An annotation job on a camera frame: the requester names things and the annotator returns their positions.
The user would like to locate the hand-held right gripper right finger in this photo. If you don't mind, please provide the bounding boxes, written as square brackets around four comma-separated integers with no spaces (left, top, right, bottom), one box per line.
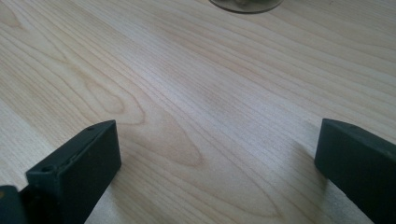
[314,118,396,224]

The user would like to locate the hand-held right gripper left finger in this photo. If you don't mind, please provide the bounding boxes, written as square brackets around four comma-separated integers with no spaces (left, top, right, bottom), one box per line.
[19,119,122,224]

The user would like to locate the clear glass round base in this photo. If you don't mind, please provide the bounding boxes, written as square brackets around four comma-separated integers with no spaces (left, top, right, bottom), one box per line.
[207,0,285,15]

